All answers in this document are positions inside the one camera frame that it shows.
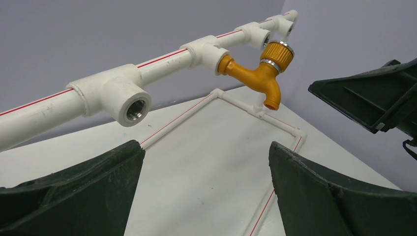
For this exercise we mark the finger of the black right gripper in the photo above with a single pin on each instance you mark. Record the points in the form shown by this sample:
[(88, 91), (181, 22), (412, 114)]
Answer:
[(378, 100)]

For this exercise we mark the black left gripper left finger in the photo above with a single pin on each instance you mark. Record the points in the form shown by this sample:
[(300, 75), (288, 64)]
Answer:
[(92, 198)]

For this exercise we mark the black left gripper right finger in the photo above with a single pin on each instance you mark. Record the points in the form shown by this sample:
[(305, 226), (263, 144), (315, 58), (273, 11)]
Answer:
[(314, 200)]

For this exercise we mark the white PVC pipe frame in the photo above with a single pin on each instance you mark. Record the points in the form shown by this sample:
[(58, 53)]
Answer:
[(120, 91)]

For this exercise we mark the yellow plastic water faucet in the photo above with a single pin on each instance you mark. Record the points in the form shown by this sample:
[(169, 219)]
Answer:
[(274, 60)]

